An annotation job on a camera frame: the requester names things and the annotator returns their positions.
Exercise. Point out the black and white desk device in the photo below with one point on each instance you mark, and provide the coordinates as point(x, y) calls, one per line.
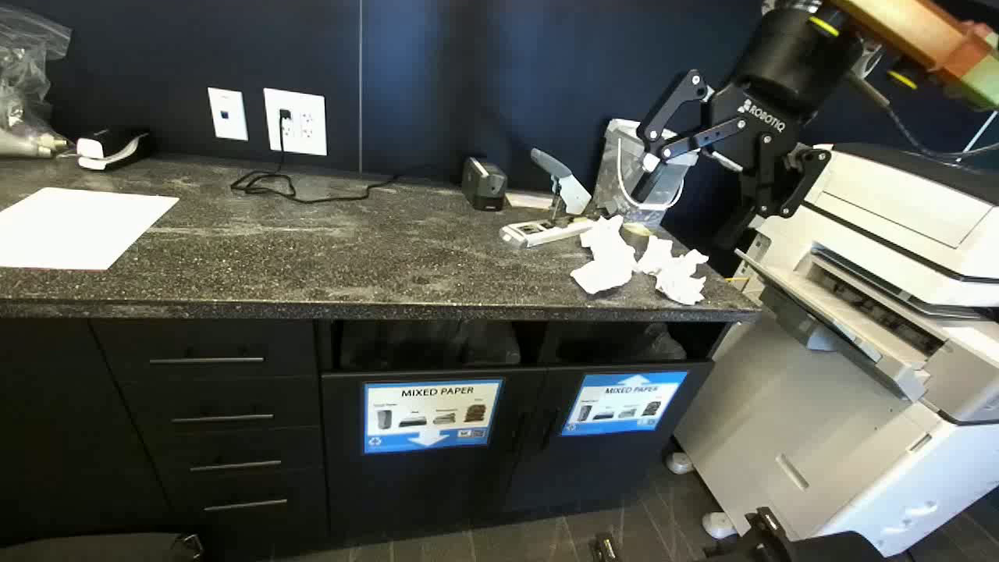
point(103, 150)

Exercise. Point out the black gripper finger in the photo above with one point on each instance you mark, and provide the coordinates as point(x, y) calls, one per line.
point(751, 206)
point(693, 89)

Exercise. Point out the white tissue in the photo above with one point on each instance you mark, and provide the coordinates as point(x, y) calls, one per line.
point(603, 235)
point(684, 285)
point(663, 255)
point(596, 276)

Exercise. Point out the plain black cabinet door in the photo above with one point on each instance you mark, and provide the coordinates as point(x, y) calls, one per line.
point(51, 415)

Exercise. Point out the small olive ball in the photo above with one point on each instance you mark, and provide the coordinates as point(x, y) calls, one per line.
point(633, 235)

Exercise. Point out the amber wrist camera box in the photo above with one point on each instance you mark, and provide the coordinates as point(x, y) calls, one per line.
point(914, 37)

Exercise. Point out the black rubbish bin liner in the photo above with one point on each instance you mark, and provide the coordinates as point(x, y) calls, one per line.
point(614, 346)
point(424, 346)

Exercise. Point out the black pencil sharpener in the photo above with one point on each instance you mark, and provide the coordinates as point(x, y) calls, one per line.
point(483, 185)

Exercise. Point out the white light switch plate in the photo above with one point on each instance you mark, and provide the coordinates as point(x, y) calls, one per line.
point(226, 113)

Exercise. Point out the black rounded seat edge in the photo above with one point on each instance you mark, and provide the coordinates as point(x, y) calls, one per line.
point(93, 549)

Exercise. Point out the large white printer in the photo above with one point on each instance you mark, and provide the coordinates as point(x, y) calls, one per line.
point(894, 415)

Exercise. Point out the clear plastic bag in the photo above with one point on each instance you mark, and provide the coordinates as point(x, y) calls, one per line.
point(26, 73)

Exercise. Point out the white printer foot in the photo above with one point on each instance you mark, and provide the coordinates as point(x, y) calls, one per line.
point(679, 462)
point(720, 526)

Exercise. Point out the small metal floor fitting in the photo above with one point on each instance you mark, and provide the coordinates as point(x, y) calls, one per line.
point(606, 549)

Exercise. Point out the black drawer front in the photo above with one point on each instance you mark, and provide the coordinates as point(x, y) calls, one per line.
point(237, 449)
point(208, 337)
point(251, 526)
point(228, 399)

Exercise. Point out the white power outlet plate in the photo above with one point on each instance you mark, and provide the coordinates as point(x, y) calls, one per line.
point(308, 126)

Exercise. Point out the black bin door down-arrow label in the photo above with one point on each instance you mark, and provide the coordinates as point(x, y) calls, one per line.
point(417, 487)

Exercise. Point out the blue label with down arrow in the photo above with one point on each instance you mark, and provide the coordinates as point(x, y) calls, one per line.
point(431, 415)

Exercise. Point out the blue label with up arrow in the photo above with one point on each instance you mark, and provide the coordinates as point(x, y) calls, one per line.
point(626, 404)

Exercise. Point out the clear plastic bucket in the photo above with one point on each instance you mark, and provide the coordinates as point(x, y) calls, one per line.
point(618, 167)

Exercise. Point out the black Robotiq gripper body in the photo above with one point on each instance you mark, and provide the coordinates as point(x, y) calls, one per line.
point(790, 73)

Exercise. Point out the black tripod head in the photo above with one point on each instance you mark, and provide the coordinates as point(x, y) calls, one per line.
point(790, 542)

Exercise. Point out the white paper sheet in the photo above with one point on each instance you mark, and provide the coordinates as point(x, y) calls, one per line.
point(73, 229)

